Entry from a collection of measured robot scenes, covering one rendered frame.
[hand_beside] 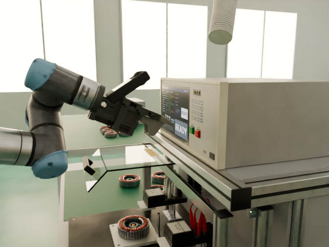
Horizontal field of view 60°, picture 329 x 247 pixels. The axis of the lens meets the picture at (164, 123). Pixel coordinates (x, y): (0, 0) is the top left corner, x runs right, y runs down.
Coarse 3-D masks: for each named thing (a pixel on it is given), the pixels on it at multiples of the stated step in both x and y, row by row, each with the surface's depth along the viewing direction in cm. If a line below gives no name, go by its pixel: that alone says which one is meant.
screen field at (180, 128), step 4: (176, 120) 90; (176, 124) 90; (180, 124) 87; (184, 124) 84; (176, 128) 91; (180, 128) 87; (184, 128) 84; (176, 132) 91; (180, 132) 88; (184, 132) 85; (180, 136) 88; (184, 136) 85
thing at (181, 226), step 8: (168, 224) 80; (176, 224) 80; (184, 224) 80; (208, 224) 84; (168, 232) 77; (176, 232) 76; (184, 232) 76; (192, 232) 76; (200, 232) 80; (208, 232) 80; (160, 240) 79; (168, 240) 77; (176, 240) 75; (184, 240) 76; (192, 240) 76; (200, 240) 77; (208, 240) 78
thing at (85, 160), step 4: (84, 156) 95; (84, 160) 92; (88, 160) 95; (84, 164) 88; (88, 164) 87; (84, 168) 86; (88, 168) 86; (92, 168) 87; (88, 172) 86; (92, 172) 86
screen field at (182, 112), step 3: (177, 108) 89; (180, 108) 86; (183, 108) 84; (177, 111) 89; (180, 111) 87; (183, 111) 84; (186, 111) 82; (177, 114) 89; (180, 114) 87; (183, 114) 84; (186, 114) 82; (183, 117) 85; (186, 117) 82
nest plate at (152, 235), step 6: (150, 222) 107; (114, 228) 103; (150, 228) 103; (114, 234) 99; (150, 234) 99; (156, 234) 99; (114, 240) 96; (120, 240) 96; (126, 240) 96; (132, 240) 96; (138, 240) 96; (144, 240) 96; (150, 240) 96; (156, 240) 96; (120, 246) 93; (126, 246) 93; (132, 246) 94; (138, 246) 94
